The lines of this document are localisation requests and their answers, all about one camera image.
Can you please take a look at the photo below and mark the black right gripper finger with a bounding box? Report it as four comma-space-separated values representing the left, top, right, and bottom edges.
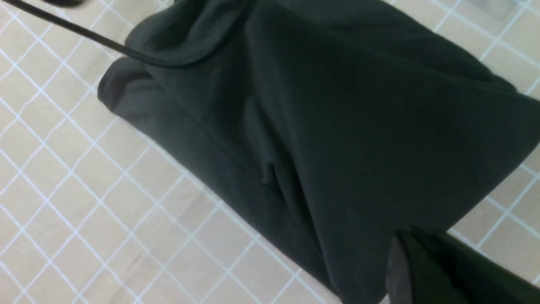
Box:
386, 230, 540, 304

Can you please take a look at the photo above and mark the dark gray long-sleeve shirt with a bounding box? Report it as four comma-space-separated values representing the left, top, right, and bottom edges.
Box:
98, 0, 539, 304

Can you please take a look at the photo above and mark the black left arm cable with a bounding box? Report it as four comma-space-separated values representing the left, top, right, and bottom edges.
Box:
0, 0, 203, 70

